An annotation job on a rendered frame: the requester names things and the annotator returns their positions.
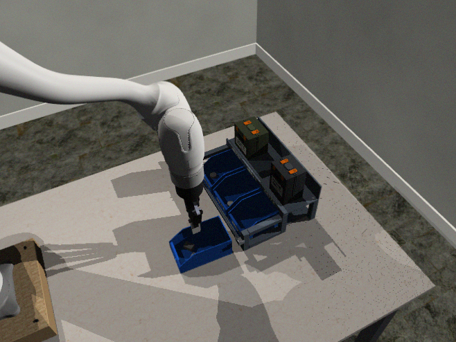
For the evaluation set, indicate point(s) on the dark green case with handle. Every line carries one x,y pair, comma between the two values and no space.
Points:
251,137

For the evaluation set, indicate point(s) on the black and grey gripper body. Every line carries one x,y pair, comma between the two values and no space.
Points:
191,194

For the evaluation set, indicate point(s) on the grey metal shelf rack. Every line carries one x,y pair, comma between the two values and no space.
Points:
259,167

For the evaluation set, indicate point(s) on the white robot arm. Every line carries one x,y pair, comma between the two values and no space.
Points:
180,137

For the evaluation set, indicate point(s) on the black case with orange latches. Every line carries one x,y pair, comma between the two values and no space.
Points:
287,179

